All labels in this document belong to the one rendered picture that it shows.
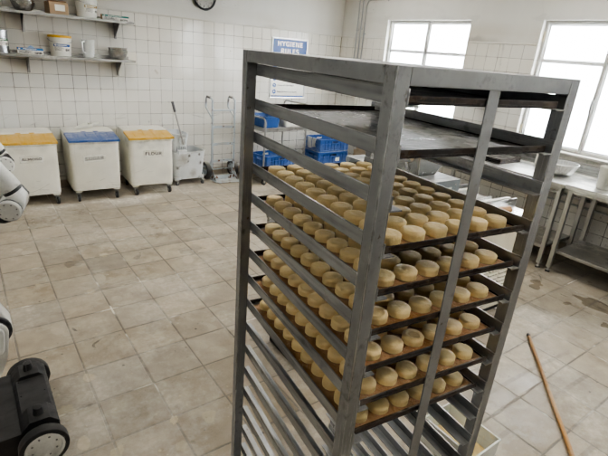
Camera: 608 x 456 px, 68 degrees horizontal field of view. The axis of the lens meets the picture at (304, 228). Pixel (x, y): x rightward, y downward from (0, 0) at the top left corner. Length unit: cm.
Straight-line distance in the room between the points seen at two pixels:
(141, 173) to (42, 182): 107
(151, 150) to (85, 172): 78
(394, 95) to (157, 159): 527
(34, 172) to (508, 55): 542
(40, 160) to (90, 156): 49
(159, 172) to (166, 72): 137
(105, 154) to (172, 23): 195
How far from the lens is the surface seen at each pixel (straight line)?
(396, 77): 75
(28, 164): 562
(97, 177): 578
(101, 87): 629
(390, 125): 75
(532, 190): 112
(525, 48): 592
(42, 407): 253
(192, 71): 663
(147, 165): 589
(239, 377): 167
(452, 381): 130
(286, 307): 131
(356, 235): 89
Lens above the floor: 183
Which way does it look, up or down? 21 degrees down
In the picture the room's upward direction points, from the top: 5 degrees clockwise
